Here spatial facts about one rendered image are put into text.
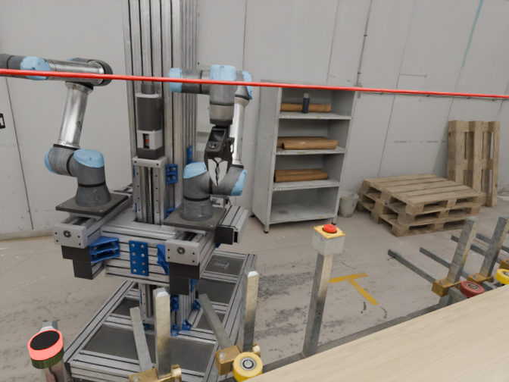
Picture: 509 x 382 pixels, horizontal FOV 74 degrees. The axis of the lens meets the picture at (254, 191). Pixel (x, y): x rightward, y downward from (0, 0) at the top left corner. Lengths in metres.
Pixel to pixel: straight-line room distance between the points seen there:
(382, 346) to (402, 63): 3.84
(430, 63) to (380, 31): 0.89
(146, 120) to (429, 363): 1.34
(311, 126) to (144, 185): 2.67
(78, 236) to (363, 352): 1.17
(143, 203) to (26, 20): 2.13
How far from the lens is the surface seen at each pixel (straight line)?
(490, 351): 1.37
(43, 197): 3.66
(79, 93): 1.75
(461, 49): 5.31
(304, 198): 4.21
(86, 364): 2.06
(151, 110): 1.52
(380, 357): 1.16
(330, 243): 1.04
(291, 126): 3.85
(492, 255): 1.90
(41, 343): 0.88
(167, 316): 0.94
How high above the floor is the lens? 1.68
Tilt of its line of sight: 20 degrees down
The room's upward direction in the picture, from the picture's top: 4 degrees clockwise
